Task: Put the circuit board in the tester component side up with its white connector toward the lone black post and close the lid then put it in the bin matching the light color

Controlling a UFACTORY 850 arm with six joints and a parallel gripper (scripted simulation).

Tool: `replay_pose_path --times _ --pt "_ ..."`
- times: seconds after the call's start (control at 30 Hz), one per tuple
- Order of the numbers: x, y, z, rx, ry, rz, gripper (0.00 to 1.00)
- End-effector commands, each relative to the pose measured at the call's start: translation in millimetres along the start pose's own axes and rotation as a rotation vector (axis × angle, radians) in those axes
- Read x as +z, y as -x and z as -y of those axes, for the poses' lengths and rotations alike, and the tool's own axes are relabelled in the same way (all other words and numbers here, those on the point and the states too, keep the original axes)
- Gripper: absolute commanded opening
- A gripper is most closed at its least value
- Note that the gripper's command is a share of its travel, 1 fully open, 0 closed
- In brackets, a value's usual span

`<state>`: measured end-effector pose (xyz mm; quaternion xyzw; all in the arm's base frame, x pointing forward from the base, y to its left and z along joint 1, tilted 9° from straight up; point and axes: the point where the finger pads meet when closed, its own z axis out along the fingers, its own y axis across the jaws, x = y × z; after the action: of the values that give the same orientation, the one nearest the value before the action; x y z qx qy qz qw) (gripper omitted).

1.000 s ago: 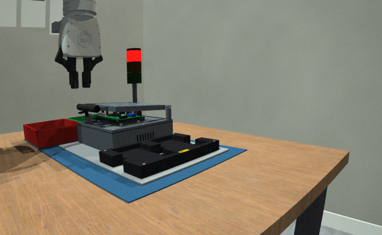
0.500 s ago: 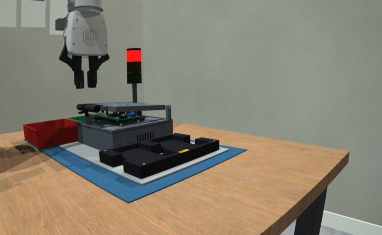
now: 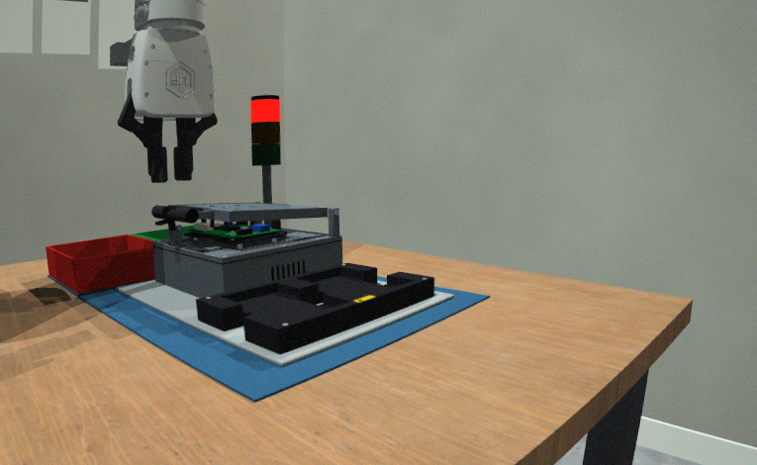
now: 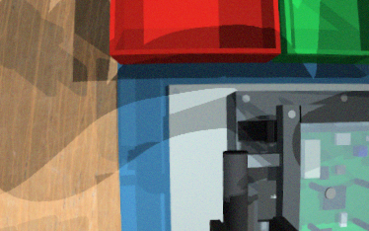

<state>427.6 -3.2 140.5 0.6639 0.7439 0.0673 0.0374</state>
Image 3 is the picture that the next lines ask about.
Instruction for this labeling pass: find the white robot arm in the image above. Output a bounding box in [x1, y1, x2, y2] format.
[110, 0, 206, 66]

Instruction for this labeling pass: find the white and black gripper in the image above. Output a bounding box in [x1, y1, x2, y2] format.
[118, 25, 218, 183]

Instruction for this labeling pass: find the red open-top bin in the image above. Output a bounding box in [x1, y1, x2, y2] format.
[46, 234, 155, 294]

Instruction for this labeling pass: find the green bin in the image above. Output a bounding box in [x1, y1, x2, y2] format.
[132, 225, 195, 240]

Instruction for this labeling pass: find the green circuit board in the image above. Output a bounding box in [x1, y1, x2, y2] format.
[188, 222, 282, 239]

